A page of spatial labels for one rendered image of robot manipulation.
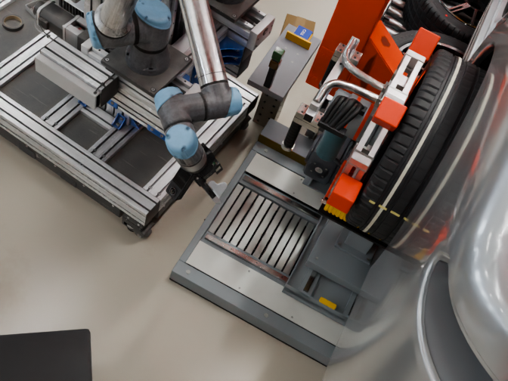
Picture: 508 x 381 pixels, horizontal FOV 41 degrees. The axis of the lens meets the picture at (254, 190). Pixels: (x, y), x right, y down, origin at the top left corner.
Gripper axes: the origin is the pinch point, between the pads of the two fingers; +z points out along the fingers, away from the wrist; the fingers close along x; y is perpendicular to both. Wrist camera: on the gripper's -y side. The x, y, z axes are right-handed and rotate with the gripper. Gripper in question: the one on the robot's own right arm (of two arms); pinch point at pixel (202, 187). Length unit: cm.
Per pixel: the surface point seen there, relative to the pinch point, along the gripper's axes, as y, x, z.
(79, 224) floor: -44, 53, 79
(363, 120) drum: 56, -10, 28
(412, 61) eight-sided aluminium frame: 77, -10, 15
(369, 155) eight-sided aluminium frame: 45, -23, 13
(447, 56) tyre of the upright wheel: 85, -16, 14
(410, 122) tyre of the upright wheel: 58, -26, 4
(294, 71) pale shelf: 68, 43, 84
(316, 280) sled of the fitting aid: 13, -29, 89
